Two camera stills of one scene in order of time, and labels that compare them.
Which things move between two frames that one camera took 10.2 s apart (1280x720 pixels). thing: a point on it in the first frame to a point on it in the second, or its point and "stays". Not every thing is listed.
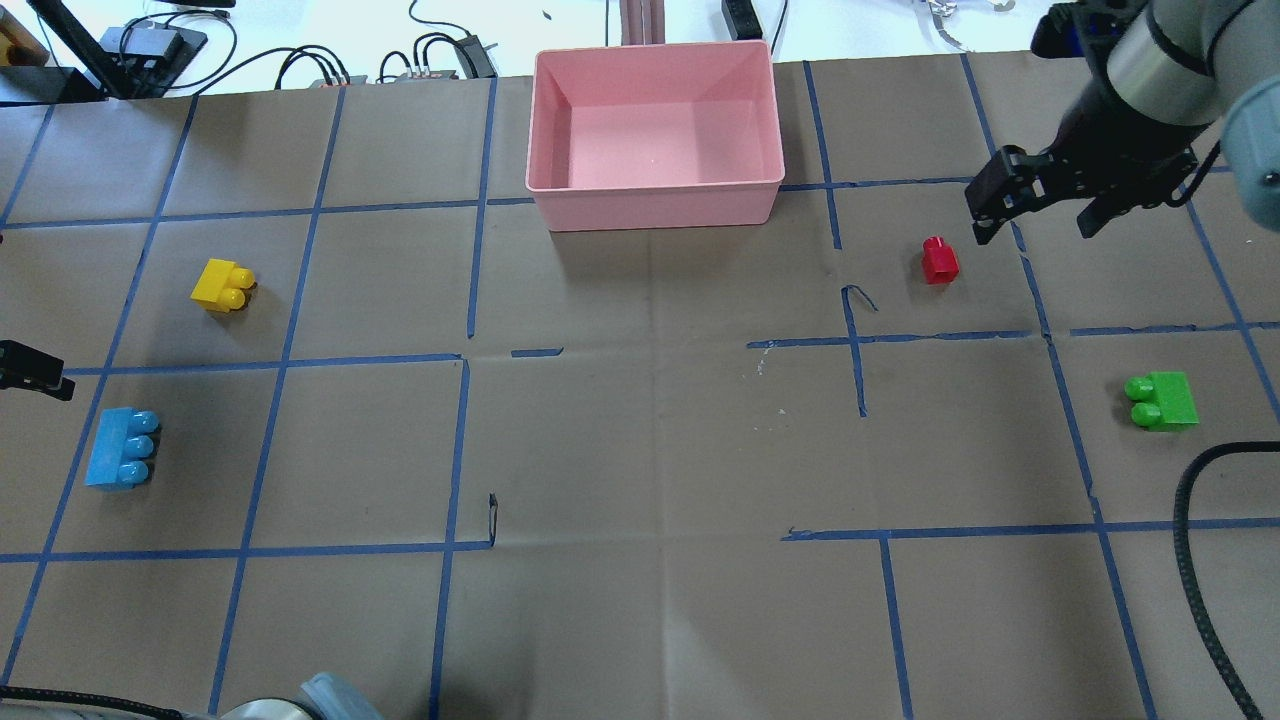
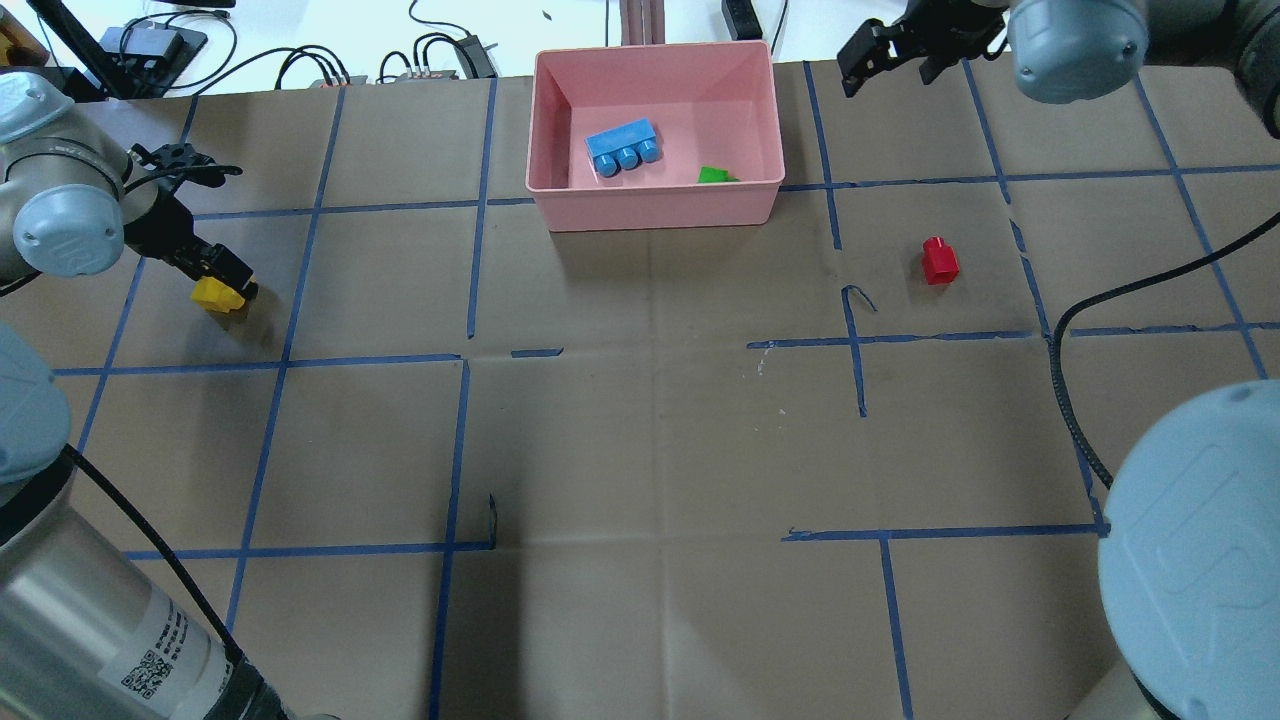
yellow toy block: [222, 285] stays
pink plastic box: [655, 136] stays
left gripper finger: [23, 367] to [169, 234]
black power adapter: [741, 19] stays
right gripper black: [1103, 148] to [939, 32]
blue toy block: [124, 443] to [623, 147]
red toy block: [940, 260] stays
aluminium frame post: [642, 22] stays
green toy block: [1163, 401] to [713, 175]
